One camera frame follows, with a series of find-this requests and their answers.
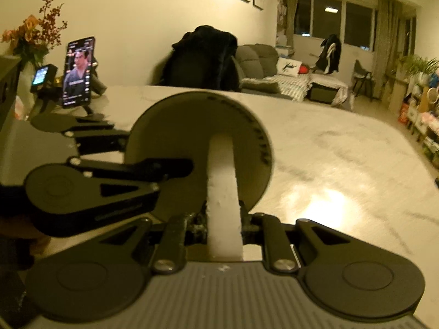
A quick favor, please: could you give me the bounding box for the white sponge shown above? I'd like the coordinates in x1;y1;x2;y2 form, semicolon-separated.
205;133;245;262

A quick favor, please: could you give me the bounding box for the large window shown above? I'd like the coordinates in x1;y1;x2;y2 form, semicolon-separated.
296;0;378;50

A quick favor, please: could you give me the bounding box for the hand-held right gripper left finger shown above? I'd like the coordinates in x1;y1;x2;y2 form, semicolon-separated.
102;212;208;275

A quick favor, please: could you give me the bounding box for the small camera with lit screen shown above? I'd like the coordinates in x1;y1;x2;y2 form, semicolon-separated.
30;64;58;93

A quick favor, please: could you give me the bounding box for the wooden shelf unit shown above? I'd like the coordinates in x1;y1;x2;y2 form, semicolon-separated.
384;67;415;112

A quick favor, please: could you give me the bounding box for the orange red flower bouquet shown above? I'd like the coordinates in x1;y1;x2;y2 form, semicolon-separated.
2;0;68;67

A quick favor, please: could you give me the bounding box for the patterned curtain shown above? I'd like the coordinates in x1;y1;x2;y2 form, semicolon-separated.
375;0;402;76
286;0;299;47

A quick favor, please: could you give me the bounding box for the white low cabinet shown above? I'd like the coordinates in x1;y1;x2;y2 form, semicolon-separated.
408;86;439;179

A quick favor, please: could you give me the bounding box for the striped blanket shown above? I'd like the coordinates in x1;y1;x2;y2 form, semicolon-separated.
266;73;344;103

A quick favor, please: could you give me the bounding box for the white storage shelf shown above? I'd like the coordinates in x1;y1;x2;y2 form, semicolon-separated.
274;0;296;59

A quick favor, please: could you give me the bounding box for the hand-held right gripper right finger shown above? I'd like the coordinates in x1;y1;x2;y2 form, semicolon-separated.
241;208;346;273

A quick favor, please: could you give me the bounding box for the black phone stand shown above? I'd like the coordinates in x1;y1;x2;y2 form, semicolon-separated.
80;55;108;121

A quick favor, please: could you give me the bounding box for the yellow white ceramic bowl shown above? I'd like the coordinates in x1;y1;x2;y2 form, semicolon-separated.
124;91;275;223

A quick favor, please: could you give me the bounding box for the white deer print pillow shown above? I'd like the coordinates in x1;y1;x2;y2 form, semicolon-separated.
276;58;303;77

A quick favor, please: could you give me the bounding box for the glass vase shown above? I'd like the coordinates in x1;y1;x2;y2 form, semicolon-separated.
16;60;36;110

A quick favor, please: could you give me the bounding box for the dark wooden chair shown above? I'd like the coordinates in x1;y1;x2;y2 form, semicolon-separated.
351;60;374;101

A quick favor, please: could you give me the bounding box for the grey sofa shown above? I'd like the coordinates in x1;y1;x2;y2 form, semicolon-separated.
236;44;344;105

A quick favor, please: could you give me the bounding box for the black white jacket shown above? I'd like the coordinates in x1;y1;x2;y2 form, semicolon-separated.
316;34;342;75

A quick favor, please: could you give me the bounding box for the smartphone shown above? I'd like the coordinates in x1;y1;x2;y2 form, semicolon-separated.
62;36;97;108

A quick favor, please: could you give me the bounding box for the black fluffy coat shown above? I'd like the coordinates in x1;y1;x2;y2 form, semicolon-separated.
161;25;242;93

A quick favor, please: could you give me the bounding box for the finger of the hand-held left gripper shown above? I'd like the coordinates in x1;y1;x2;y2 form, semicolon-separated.
61;117;131;155
67;157;195;220

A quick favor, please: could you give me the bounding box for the side window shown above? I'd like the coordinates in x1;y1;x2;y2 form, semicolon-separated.
403;17;417;55

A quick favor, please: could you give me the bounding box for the green potted plant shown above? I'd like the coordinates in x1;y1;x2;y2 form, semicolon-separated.
399;53;439;76

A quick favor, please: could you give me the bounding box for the grey cushion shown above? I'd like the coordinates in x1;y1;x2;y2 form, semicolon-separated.
242;79;282;95

